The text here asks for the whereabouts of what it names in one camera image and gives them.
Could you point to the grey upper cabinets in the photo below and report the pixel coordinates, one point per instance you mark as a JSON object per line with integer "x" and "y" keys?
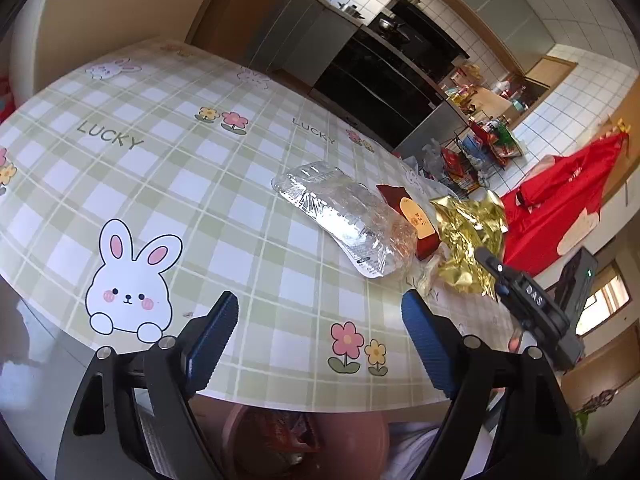
{"x": 490, "y": 0}

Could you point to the grey lower cabinets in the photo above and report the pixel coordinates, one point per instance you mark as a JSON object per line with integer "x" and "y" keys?
{"x": 295, "y": 35}

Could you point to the person's right hand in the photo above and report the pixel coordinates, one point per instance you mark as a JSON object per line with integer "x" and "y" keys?
{"x": 514, "y": 344}

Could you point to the crumpled white plastic bags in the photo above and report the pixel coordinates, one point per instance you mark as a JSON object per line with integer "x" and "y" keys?
{"x": 432, "y": 157}

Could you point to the pile of snack packets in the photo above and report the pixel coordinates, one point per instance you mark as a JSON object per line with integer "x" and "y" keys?
{"x": 462, "y": 85}

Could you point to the black oven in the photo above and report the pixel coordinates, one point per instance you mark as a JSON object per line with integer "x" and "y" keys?
{"x": 375, "y": 90}

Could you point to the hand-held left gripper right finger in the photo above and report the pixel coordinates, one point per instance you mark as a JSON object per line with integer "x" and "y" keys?
{"x": 430, "y": 345}

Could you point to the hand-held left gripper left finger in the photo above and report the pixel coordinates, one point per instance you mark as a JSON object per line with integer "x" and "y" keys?
{"x": 210, "y": 345}

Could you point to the cream plastic wrapper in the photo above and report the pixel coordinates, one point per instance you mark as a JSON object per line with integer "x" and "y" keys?
{"x": 430, "y": 275}

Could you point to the cream refrigerator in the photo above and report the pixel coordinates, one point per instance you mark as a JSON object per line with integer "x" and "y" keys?
{"x": 35, "y": 40}

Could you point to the grey cabinets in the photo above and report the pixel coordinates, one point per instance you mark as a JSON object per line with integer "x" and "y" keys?
{"x": 295, "y": 35}
{"x": 490, "y": 0}

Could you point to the person's white clothing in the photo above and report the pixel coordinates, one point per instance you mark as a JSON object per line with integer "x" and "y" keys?
{"x": 420, "y": 442}

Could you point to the wooden wall cabinet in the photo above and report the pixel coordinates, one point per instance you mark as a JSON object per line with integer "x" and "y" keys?
{"x": 550, "y": 77}

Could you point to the red apron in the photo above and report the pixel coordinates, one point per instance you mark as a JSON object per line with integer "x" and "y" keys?
{"x": 555, "y": 200}

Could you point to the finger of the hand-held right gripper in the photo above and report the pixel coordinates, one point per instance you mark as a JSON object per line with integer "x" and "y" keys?
{"x": 492, "y": 266}

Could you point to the group of bottles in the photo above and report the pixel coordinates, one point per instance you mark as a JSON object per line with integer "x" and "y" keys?
{"x": 510, "y": 92}

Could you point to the checkered bunny tablecloth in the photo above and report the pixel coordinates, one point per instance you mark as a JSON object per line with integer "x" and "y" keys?
{"x": 200, "y": 185}

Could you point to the steel pot with lid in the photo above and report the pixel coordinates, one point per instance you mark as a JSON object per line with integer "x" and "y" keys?
{"x": 349, "y": 9}

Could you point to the dark red box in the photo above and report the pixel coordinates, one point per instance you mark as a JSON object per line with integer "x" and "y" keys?
{"x": 415, "y": 220}

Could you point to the pink plastic bin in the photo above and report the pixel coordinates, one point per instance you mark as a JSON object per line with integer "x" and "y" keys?
{"x": 350, "y": 440}

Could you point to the clear plastic packaging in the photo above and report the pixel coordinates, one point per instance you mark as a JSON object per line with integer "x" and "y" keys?
{"x": 345, "y": 215}

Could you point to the black range hood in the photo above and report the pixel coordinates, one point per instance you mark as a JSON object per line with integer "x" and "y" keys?
{"x": 430, "y": 35}

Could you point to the gold foil wrapper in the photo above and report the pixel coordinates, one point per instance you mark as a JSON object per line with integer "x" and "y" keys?
{"x": 467, "y": 240}

